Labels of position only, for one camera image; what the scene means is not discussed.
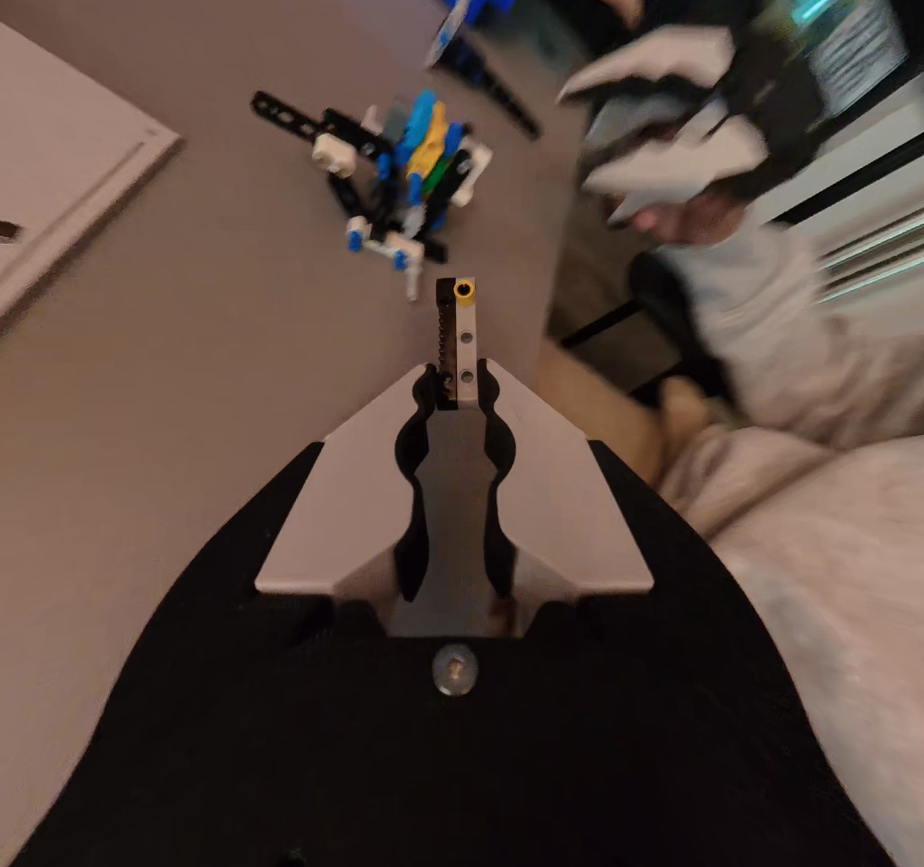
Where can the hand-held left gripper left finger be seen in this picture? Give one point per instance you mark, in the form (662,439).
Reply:
(339,506)

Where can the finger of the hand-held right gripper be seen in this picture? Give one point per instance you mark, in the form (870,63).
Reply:
(686,160)
(664,55)

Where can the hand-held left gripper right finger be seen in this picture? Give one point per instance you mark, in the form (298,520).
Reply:
(570,513)

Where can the grey lego beam with yellow pin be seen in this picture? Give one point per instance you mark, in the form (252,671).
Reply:
(468,347)

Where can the person's right forearm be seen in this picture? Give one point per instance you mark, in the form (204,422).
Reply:
(779,318)

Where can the black lego beam with disc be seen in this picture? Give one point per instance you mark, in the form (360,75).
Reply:
(498,91)

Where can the multicoloured lego assembly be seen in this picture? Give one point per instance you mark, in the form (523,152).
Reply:
(426,152)

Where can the person's right hand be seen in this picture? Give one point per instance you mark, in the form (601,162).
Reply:
(678,221)

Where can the person's grey clothing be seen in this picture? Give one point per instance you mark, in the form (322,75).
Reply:
(816,593)

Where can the white instruction booklet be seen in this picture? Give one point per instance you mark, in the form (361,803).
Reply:
(65,160)

